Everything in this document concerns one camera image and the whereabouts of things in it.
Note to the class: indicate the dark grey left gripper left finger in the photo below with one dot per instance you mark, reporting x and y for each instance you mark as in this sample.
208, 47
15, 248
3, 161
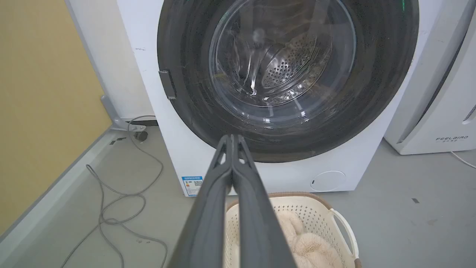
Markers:
208, 216

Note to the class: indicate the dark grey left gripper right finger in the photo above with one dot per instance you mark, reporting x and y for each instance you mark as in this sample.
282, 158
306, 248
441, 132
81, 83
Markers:
256, 219

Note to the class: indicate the round dark glass washer door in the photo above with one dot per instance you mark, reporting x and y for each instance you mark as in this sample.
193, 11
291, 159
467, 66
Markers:
372, 74

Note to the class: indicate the white front-load washing machine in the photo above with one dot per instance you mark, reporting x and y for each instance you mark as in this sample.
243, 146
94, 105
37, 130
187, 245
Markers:
353, 163

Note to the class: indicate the blue energy label sticker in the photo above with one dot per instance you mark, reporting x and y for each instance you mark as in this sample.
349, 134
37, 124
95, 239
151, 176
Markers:
191, 185

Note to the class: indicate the beige fluffy plush fabric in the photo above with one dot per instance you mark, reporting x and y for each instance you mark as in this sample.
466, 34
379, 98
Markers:
312, 245

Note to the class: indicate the cream perforated laundry basket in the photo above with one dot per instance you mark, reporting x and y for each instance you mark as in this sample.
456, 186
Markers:
319, 216

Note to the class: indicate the grey metal partition foot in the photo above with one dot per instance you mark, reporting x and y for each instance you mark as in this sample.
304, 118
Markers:
119, 119

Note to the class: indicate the white Feelbird appliance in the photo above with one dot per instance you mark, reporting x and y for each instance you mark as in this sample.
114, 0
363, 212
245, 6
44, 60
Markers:
442, 93

